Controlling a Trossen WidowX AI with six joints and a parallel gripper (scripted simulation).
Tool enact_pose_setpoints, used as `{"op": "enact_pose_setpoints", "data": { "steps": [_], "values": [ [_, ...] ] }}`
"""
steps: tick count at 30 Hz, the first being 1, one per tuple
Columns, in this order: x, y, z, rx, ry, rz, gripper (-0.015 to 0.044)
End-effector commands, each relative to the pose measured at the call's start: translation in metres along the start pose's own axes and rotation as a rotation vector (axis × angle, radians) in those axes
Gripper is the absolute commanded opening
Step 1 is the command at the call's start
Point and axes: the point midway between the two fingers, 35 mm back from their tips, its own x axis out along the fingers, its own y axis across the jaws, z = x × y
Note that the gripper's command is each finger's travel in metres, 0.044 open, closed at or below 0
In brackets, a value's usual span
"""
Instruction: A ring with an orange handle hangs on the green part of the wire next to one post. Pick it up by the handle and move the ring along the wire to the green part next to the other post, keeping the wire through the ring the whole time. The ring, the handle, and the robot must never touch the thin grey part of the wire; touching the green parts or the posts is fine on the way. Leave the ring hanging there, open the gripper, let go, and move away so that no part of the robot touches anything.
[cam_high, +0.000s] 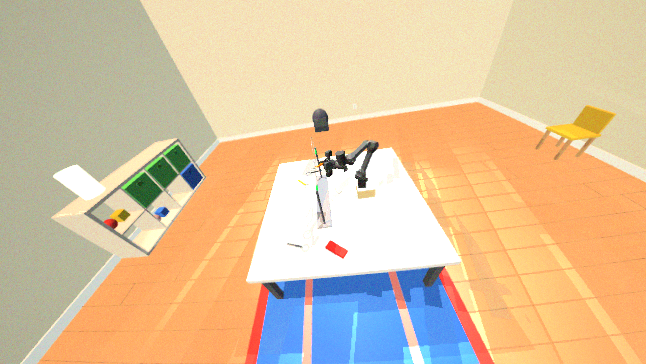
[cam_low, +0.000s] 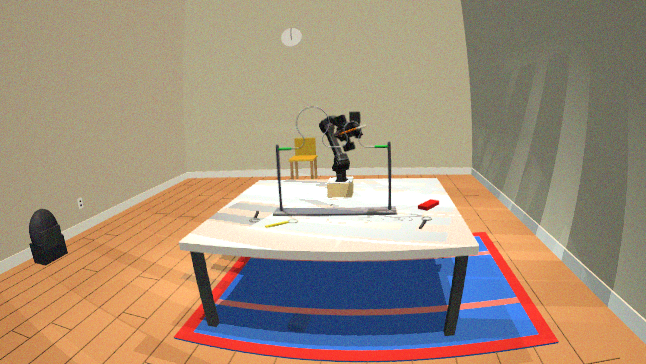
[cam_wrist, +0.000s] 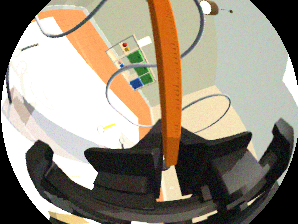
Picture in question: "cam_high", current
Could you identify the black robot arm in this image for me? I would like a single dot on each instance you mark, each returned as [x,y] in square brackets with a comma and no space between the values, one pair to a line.
[350,159]

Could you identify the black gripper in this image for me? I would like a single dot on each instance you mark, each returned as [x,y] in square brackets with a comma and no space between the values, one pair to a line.
[328,153]

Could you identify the red rectangular block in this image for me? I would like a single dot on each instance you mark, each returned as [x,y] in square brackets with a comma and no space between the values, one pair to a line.
[336,249]

